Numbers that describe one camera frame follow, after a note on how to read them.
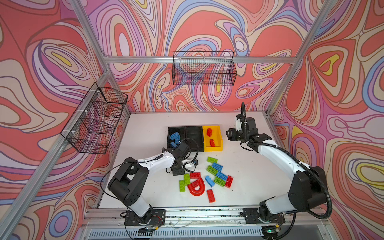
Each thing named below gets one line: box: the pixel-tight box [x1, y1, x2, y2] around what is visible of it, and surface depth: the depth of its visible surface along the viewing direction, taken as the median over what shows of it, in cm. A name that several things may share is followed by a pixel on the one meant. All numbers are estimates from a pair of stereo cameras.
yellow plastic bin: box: [202, 125, 224, 152], surface depth 103 cm
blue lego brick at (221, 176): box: [216, 171, 228, 182], surface depth 88 cm
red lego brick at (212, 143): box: [209, 139, 216, 147], surface depth 103 cm
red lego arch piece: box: [187, 177, 205, 196], surface depth 85 cm
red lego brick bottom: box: [206, 189, 216, 204], surface depth 81 cm
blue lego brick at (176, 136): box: [170, 131, 181, 143], surface depth 103 cm
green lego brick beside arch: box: [184, 173, 191, 186], surface depth 86 cm
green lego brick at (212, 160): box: [207, 156, 218, 164], surface depth 95 cm
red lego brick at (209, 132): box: [206, 128, 213, 137], surface depth 105 cm
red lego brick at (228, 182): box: [225, 175, 234, 189], surface depth 85 cm
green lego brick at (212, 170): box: [206, 165, 219, 176], surface depth 90 cm
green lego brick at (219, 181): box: [213, 176, 226, 188], surface depth 86 cm
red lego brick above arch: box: [189, 172, 201, 179], surface depth 88 cm
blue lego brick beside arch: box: [204, 175, 215, 188], surface depth 86 cm
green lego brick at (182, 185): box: [179, 179, 186, 193], surface depth 84 cm
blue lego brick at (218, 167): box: [212, 162, 224, 172], surface depth 91 cm
